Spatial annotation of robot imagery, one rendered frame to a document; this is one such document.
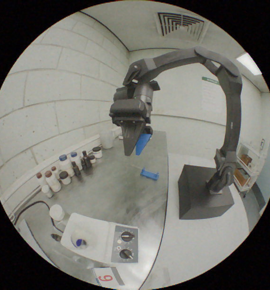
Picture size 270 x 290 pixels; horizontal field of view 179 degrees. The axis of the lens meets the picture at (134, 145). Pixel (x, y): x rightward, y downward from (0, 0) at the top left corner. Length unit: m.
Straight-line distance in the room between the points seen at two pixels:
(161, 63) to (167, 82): 1.30
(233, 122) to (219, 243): 0.41
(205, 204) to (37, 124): 0.82
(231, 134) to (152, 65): 0.27
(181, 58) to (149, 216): 0.48
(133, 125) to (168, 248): 0.37
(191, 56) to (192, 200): 0.39
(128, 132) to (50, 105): 0.56
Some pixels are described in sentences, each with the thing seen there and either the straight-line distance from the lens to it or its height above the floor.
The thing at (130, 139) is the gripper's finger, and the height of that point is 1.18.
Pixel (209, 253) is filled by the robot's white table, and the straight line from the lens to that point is 0.42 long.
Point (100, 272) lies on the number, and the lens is 0.33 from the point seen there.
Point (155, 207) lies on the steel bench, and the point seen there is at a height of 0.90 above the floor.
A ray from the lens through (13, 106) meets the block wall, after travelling 0.63.
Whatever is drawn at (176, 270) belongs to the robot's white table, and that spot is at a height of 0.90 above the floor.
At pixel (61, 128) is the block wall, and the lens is 0.67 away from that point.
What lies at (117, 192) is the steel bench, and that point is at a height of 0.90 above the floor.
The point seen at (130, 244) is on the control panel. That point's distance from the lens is 0.29.
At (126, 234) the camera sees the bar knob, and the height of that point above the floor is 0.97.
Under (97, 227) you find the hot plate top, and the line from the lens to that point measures 0.26.
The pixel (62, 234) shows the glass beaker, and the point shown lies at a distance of 0.23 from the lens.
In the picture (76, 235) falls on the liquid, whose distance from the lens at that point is 0.25.
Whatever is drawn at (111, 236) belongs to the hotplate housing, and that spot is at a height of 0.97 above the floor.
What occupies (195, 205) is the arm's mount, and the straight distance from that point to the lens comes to 0.31.
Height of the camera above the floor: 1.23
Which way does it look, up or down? 23 degrees down
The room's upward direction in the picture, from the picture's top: straight up
